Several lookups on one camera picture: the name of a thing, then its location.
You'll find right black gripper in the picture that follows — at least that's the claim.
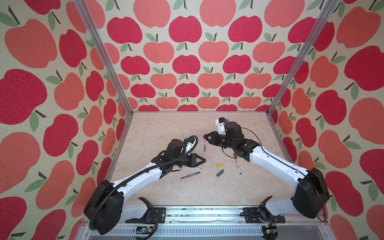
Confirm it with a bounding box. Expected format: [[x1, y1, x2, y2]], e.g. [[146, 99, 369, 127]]
[[203, 130, 236, 151]]

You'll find dark green pen cap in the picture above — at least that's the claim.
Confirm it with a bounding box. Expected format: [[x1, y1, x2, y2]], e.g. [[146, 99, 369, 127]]
[[216, 169, 224, 177]]

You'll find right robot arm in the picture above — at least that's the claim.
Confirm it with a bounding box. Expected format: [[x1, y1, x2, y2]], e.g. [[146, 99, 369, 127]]
[[204, 118, 330, 223]]

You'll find left aluminium corner post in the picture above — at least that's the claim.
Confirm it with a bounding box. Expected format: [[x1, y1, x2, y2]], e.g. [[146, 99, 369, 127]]
[[74, 1, 134, 117]]

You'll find dark green pen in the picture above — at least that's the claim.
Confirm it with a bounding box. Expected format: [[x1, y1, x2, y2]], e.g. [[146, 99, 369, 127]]
[[180, 172, 201, 179]]

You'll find aluminium corner post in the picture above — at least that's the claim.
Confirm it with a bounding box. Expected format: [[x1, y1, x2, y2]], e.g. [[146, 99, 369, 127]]
[[74, 1, 134, 117], [267, 0, 341, 118]]

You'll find pink pen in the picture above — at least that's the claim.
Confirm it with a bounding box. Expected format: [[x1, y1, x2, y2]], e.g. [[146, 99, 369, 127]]
[[203, 144, 206, 168]]

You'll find aluminium front rail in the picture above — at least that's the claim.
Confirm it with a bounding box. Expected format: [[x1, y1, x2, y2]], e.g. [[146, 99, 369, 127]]
[[73, 205, 336, 240]]

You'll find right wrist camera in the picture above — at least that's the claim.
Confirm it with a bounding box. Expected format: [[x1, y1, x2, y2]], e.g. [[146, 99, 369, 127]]
[[215, 117, 229, 135]]

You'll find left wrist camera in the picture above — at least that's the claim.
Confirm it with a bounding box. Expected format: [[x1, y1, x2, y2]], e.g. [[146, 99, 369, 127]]
[[185, 138, 196, 152]]

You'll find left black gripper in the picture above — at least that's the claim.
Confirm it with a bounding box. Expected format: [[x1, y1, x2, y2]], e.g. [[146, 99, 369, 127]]
[[172, 153, 206, 168]]

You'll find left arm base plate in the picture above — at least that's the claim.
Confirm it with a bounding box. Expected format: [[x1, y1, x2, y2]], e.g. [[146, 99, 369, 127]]
[[125, 208, 166, 224]]

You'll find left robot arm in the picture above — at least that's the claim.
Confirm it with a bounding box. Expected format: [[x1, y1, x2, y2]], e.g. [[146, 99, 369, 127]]
[[84, 136, 206, 237]]

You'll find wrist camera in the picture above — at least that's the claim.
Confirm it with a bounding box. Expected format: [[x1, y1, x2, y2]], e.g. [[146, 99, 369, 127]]
[[185, 138, 196, 152], [215, 117, 229, 135]]

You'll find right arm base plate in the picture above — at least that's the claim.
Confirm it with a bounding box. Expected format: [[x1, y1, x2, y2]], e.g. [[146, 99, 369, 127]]
[[240, 207, 286, 224]]

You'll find right aluminium corner post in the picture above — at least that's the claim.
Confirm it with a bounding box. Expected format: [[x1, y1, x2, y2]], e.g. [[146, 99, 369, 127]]
[[267, 0, 341, 118]]

